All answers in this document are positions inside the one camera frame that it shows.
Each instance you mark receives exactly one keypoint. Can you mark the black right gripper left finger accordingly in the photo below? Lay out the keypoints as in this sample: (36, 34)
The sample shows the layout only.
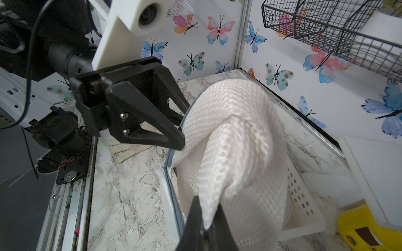
(194, 238)

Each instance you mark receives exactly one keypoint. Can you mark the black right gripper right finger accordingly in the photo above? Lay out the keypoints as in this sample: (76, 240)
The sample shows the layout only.
(218, 237)

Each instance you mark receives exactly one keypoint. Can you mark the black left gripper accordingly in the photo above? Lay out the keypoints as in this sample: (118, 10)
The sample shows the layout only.
(119, 99)

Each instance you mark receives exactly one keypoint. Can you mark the white mesh laundry bag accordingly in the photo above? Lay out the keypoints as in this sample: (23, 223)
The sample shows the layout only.
(235, 157)

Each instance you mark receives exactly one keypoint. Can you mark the white perforated plastic basket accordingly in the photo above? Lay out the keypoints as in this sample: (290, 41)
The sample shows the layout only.
(306, 218)

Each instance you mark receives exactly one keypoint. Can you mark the beige work glove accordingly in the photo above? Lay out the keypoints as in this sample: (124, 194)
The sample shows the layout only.
(121, 152)

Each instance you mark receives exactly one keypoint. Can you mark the yellow plastic bottle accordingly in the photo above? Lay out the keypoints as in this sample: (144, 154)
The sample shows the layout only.
(359, 230)

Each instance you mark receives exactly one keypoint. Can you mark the white tiered wooden shelf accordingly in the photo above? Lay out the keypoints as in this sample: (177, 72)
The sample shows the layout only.
(376, 180)

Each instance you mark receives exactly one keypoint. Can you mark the white pot with flowers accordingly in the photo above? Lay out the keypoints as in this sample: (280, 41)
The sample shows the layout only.
(378, 47)

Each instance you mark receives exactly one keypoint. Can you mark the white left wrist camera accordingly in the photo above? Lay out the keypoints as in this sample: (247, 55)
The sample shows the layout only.
(128, 24)

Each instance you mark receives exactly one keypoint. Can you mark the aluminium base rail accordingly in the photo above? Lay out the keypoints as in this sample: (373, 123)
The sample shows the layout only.
(67, 220)

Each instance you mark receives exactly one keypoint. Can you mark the black wire wall basket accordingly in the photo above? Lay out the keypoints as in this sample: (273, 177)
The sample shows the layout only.
(330, 26)

